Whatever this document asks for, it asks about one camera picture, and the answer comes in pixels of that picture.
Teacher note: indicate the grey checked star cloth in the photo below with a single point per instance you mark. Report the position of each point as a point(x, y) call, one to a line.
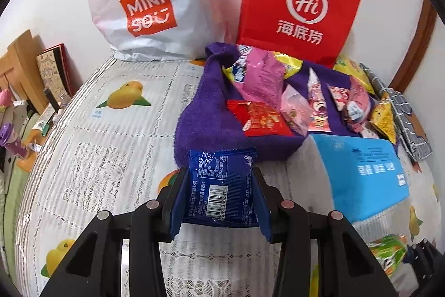
point(406, 123)

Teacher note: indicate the red snack packet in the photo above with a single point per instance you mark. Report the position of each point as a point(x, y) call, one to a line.
point(260, 117)

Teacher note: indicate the purple towel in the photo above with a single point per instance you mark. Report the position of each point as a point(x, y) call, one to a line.
point(208, 123)

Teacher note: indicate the pink cookie snack packet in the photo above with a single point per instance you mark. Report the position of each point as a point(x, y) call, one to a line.
point(317, 102)

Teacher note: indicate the red paper bag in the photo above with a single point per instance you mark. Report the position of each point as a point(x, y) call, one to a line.
point(299, 15)

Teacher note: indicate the round pink snack packet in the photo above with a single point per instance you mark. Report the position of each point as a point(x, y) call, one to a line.
point(360, 102)

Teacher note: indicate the yellow blue snack packet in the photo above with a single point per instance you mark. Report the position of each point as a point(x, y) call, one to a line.
point(233, 72)

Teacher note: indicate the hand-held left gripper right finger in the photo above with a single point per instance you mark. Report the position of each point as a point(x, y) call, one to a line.
point(264, 213)

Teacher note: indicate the magenta snack packet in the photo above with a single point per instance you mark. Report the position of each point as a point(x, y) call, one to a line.
point(260, 77)

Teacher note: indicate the purple bottle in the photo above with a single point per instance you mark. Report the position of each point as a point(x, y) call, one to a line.
point(14, 140)

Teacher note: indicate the yellow flat snack packet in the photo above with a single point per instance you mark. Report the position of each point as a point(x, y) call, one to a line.
point(288, 65)

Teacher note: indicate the brown wooden door frame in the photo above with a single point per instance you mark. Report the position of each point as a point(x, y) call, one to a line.
point(415, 46)

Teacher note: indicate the blue tissue pack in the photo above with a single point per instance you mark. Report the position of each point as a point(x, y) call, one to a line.
point(358, 175)

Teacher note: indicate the pale pink snack packet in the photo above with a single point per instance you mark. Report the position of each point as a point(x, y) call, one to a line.
point(293, 109)

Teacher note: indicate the green snack packet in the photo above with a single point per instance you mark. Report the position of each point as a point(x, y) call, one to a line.
point(387, 253)

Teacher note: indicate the white green tube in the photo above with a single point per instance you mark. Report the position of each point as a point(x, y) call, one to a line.
point(43, 121)

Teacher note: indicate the white red strawberry packet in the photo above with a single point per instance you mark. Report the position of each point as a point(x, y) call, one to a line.
point(339, 100)

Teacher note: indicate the red edged book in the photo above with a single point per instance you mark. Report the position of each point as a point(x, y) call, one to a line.
point(54, 71)

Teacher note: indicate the pink toy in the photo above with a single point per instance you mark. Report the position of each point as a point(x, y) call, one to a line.
point(5, 97)

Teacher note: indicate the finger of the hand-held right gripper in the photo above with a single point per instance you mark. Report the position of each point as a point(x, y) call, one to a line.
point(426, 262)

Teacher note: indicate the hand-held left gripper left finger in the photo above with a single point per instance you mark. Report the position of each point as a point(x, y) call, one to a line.
point(175, 213)

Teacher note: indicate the yellow triangular snack packet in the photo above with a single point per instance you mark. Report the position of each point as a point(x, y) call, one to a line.
point(384, 119)

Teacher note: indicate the yellow chip bag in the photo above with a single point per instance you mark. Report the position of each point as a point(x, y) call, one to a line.
point(351, 72)

